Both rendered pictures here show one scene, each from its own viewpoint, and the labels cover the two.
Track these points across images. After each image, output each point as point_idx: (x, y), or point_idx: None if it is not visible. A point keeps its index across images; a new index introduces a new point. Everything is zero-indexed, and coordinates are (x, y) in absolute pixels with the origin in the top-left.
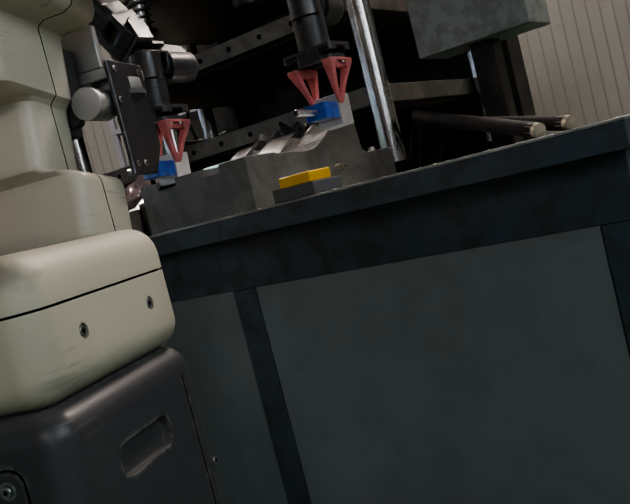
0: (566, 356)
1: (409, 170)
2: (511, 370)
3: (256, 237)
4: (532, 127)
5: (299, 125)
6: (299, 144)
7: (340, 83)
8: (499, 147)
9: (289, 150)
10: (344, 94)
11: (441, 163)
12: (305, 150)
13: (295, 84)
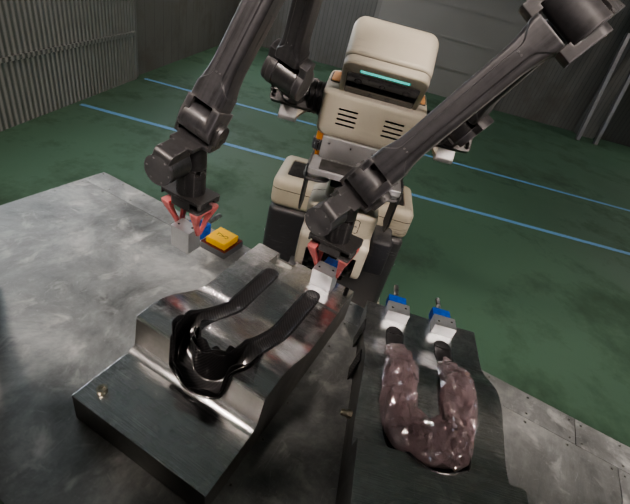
0: None
1: (175, 209)
2: None
3: None
4: None
5: (203, 320)
6: (211, 305)
7: (176, 213)
8: (141, 191)
9: (222, 313)
10: (175, 221)
11: (162, 202)
12: (209, 290)
13: (213, 213)
